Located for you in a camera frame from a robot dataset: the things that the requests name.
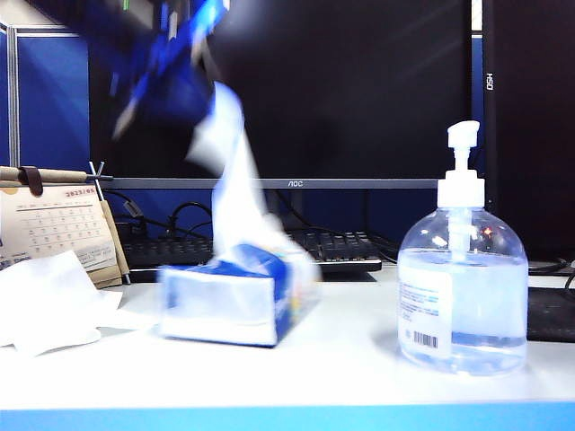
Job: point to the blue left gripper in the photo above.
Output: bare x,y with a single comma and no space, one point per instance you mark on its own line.
173,54

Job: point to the large white tissue sheet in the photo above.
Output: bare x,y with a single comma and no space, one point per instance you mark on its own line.
233,197

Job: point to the blue white soft tissue pack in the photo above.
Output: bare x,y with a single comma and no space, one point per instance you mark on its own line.
215,301

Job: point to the clear alcohol pump bottle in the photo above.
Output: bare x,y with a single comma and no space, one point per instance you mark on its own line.
485,296

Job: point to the white used tissue sheet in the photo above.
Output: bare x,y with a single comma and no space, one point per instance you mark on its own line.
49,292
54,342

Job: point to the blue office partition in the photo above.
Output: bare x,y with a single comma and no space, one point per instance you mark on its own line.
51,112

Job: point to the black AOC monitor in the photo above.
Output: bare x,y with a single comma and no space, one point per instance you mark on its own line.
350,90

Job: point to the beige desk calendar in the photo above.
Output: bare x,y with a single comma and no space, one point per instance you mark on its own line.
49,215

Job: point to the black keyboard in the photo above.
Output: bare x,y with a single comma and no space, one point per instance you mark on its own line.
341,247

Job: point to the black desk pad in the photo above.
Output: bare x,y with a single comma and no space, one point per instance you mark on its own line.
552,314

